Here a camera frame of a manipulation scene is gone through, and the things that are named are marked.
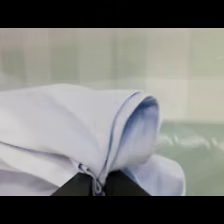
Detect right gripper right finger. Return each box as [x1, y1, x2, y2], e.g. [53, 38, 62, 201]
[104, 170, 151, 197]

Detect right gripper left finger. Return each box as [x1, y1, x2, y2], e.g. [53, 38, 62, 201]
[51, 171, 94, 197]

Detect white shirt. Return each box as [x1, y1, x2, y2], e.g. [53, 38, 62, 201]
[0, 83, 187, 197]

